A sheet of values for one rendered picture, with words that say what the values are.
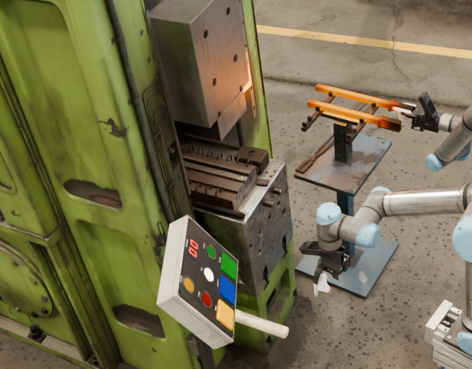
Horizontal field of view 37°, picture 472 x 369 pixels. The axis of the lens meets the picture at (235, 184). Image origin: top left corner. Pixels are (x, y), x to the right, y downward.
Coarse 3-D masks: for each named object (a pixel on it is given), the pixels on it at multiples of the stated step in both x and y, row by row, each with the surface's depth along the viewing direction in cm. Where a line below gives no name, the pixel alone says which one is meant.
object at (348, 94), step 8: (320, 88) 316; (328, 88) 315; (336, 88) 314; (344, 96) 311; (352, 96) 308; (360, 96) 307; (368, 96) 306; (384, 104) 301; (392, 104) 299; (400, 104) 298
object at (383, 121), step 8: (312, 104) 307; (320, 104) 306; (328, 104) 306; (336, 112) 303; (344, 112) 300; (352, 112) 299; (360, 112) 298; (368, 120) 295; (376, 120) 293; (384, 120) 291; (392, 120) 290; (400, 120) 289; (384, 128) 293; (392, 128) 292; (400, 128) 290
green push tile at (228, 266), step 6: (222, 258) 236; (228, 258) 239; (222, 264) 234; (228, 264) 237; (234, 264) 240; (222, 270) 233; (228, 270) 235; (234, 270) 239; (228, 276) 235; (234, 276) 237
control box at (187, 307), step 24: (168, 240) 228; (168, 264) 219; (192, 264) 220; (216, 264) 232; (168, 288) 211; (216, 288) 225; (168, 312) 212; (192, 312) 211; (216, 312) 219; (216, 336) 219
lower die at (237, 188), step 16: (208, 160) 283; (224, 160) 282; (192, 176) 277; (208, 176) 276; (224, 176) 274; (256, 176) 280; (192, 192) 273; (208, 192) 271; (224, 192) 270; (240, 192) 270
